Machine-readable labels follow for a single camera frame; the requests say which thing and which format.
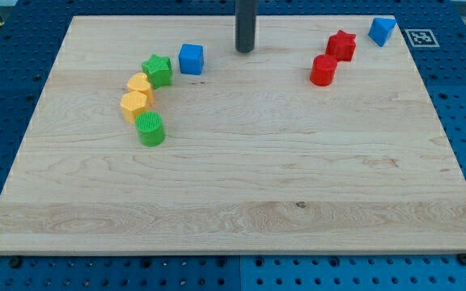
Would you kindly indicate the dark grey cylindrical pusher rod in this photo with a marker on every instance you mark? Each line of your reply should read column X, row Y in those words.
column 245, row 25

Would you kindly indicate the blue cube block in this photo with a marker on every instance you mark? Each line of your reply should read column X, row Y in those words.
column 191, row 59

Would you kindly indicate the red star block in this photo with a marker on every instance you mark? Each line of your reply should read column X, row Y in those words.
column 342, row 46

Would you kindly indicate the green star block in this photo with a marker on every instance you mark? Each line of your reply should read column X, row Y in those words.
column 158, row 70

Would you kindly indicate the red cylinder block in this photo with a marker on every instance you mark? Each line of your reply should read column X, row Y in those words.
column 323, row 70

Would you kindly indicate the yellow heart block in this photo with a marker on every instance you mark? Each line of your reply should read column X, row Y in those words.
column 139, row 82

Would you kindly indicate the blue triangular prism block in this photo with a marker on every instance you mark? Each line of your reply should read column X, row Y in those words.
column 381, row 30

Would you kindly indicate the yellow hexagon block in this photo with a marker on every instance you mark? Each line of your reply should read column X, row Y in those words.
column 133, row 104

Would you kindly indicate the green cylinder block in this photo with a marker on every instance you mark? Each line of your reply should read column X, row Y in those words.
column 149, row 126

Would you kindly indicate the light wooden board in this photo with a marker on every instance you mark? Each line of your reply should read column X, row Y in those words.
column 256, row 158

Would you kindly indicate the black white fiducial marker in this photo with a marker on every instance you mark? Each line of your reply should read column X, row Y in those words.
column 421, row 38

